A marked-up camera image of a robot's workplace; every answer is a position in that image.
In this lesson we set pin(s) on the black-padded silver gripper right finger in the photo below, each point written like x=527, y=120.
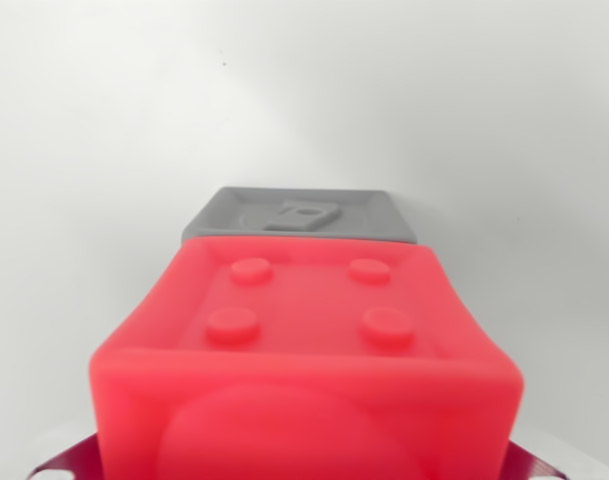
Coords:
x=526, y=465

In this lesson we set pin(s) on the black-padded silver gripper left finger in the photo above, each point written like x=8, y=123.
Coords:
x=74, y=460

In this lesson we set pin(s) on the grey plastic cube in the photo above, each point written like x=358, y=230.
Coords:
x=374, y=220

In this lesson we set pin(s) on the red plastic cube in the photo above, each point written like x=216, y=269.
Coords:
x=304, y=380

